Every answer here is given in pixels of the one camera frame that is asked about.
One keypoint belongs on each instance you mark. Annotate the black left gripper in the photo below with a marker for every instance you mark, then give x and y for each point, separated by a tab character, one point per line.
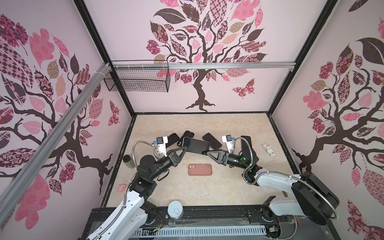
173	157

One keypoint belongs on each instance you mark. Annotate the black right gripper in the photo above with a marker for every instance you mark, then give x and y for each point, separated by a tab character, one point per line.
224	157

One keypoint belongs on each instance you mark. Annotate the black smartphone with silver frame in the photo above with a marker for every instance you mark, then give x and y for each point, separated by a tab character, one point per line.
196	146

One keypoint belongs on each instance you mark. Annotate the pink phone case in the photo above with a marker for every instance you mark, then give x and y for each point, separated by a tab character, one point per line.
200	170

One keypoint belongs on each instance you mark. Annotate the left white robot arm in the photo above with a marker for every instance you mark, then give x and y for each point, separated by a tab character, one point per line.
134	210

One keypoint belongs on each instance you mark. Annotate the black phone case left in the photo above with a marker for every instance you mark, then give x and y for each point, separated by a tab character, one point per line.
171	139

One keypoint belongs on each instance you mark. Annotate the black smartphone centre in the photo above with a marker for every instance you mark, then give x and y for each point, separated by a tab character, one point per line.
214	143

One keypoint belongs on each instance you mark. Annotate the black smartphone right side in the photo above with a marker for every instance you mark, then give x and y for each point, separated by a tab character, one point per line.
245	148

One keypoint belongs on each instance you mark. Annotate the small white figurine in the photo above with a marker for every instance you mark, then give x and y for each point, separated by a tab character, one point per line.
269	150

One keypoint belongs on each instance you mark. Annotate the glass spice jar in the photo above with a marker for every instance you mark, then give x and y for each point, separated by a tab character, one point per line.
129	162

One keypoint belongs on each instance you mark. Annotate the white round can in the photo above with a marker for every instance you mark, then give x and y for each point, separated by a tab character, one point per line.
175	210

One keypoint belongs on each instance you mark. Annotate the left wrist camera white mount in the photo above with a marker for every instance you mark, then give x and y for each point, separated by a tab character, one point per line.
160	149

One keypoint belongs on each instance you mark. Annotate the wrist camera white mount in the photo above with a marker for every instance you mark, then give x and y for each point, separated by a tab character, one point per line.
230	142
160	149

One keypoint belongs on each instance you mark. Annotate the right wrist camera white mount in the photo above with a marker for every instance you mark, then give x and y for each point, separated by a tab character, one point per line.
230	142

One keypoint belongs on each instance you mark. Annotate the black wire basket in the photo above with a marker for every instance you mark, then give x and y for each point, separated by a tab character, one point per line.
139	76

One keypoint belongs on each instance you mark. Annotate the white slotted cable duct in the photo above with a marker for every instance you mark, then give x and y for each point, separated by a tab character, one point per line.
219	231

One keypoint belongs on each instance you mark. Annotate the silver aluminium rail back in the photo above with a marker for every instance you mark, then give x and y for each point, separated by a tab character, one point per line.
203	66

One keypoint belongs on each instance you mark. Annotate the silver aluminium rail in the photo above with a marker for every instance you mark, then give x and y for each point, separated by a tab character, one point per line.
23	180
203	66

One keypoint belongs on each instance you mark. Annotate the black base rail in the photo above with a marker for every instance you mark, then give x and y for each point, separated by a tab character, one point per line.
205	216

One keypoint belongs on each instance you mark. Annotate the silver aluminium rail left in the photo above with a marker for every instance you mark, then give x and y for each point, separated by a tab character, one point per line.
23	180

